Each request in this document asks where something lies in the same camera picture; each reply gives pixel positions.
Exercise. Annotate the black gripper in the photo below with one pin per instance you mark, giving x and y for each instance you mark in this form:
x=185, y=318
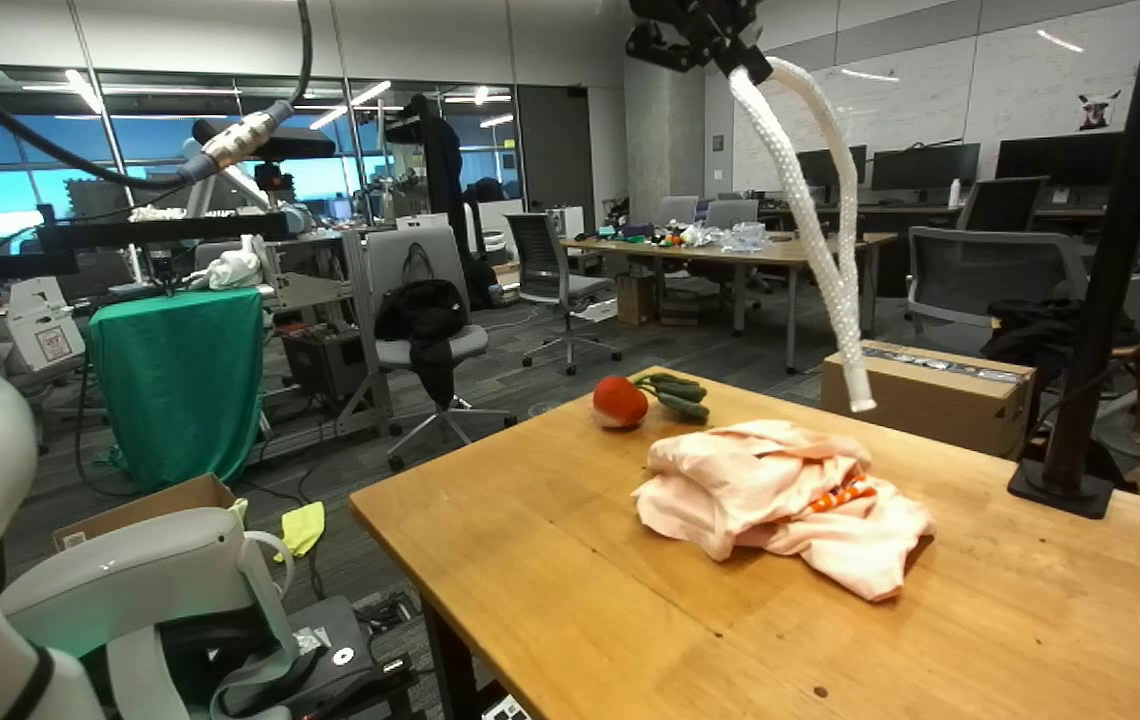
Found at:
x=689, y=25

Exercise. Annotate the red plush radish green leaves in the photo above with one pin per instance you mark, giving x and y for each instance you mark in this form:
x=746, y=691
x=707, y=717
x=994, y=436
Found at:
x=619, y=400

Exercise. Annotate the peach t-shirt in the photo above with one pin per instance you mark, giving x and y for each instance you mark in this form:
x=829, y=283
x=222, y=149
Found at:
x=781, y=513

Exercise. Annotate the black computer monitor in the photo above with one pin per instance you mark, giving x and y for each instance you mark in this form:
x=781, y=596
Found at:
x=815, y=172
x=927, y=169
x=1060, y=163

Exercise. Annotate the long wooden desk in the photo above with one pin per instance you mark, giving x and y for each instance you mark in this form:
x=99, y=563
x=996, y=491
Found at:
x=755, y=249

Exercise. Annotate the black mesh office chair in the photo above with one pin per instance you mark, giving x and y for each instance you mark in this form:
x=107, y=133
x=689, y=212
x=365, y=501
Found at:
x=1002, y=200

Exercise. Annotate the grey mesh office chair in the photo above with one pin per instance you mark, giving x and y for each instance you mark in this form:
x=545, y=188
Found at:
x=994, y=273

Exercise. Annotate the cardboard box with black tape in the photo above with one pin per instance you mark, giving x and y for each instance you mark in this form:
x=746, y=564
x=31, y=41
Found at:
x=940, y=393

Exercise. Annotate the office chair with black jacket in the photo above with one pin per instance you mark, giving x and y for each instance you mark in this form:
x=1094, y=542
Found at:
x=429, y=312

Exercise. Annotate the white crumpled bag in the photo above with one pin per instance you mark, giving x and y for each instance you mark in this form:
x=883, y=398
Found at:
x=230, y=267

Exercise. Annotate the green cloth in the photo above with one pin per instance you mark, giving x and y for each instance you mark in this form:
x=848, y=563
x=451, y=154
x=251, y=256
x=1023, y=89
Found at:
x=173, y=387

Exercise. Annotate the black electronics box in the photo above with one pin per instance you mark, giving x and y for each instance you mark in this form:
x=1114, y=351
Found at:
x=313, y=655

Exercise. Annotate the flat brown cardboard box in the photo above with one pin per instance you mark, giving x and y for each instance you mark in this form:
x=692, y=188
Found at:
x=148, y=507

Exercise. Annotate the black camera stand pole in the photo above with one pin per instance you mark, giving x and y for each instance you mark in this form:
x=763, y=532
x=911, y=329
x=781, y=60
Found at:
x=1114, y=267

